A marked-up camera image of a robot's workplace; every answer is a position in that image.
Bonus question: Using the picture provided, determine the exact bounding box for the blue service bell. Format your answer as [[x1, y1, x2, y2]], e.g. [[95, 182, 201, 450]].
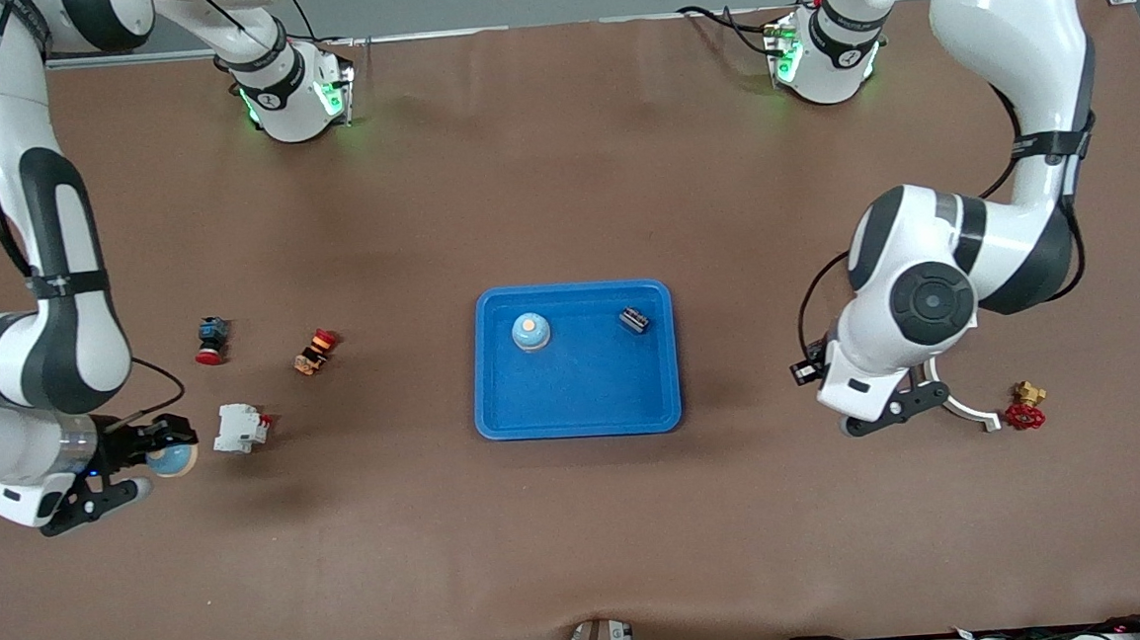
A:
[[510, 310, 553, 353], [147, 438, 202, 481]]

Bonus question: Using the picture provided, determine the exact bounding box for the white circuit breaker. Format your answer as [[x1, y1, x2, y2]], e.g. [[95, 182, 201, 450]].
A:
[[210, 402, 276, 455]]

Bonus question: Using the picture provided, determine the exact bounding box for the blue-bodied red push button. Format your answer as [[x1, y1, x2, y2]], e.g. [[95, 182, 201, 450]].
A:
[[193, 316, 233, 366]]

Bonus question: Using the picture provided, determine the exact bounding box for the orange-bodied red emergency button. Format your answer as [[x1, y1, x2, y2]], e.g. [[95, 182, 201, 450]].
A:
[[291, 327, 341, 377]]

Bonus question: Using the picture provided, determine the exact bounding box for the brass valve red handwheel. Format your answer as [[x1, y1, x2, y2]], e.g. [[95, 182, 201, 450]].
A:
[[1003, 380, 1050, 433]]

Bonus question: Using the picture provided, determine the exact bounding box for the blue plastic tray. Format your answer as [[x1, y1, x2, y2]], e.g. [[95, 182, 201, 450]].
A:
[[467, 276, 685, 444]]

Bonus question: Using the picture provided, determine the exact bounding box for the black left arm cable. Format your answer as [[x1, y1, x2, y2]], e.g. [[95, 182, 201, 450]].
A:
[[779, 31, 1115, 371]]

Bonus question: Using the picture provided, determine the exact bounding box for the white curved plastic bracket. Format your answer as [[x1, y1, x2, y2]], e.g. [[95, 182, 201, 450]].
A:
[[922, 354, 1004, 436]]

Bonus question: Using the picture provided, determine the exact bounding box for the black base cable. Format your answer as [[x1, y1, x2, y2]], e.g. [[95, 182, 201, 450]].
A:
[[284, 0, 362, 51], [675, 0, 792, 65]]

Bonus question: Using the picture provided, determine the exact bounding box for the silver table edge rail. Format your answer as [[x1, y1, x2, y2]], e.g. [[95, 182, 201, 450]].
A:
[[43, 0, 1121, 71]]

